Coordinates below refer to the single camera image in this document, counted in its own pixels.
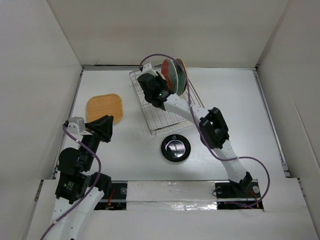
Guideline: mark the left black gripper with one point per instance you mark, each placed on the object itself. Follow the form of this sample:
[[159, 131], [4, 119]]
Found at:
[[102, 126]]

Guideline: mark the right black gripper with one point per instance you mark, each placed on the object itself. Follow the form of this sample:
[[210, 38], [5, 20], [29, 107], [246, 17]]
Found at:
[[160, 79]]

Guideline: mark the red and blue floral plate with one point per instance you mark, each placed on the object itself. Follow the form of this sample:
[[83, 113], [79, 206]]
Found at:
[[165, 71]]

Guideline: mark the teal plate with flower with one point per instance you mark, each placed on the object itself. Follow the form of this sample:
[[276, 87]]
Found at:
[[179, 80]]

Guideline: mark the woven bamboo square tray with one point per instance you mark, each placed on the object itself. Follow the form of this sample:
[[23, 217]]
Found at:
[[102, 105]]

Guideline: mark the beige plate with bird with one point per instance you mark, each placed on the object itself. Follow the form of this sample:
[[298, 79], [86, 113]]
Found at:
[[183, 65]]

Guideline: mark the black round plate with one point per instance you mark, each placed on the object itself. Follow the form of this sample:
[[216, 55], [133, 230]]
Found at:
[[175, 148]]

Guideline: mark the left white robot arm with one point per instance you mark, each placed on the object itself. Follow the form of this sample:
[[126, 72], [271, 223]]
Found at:
[[81, 183]]

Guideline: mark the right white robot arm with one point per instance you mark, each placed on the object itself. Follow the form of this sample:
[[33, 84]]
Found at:
[[210, 123]]

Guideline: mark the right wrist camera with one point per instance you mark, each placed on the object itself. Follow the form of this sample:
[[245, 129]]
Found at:
[[147, 68]]

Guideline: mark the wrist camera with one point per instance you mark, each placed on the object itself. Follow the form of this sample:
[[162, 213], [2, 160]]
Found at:
[[76, 125], [147, 68]]

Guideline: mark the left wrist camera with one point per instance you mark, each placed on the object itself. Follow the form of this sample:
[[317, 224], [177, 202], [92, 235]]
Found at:
[[76, 125]]

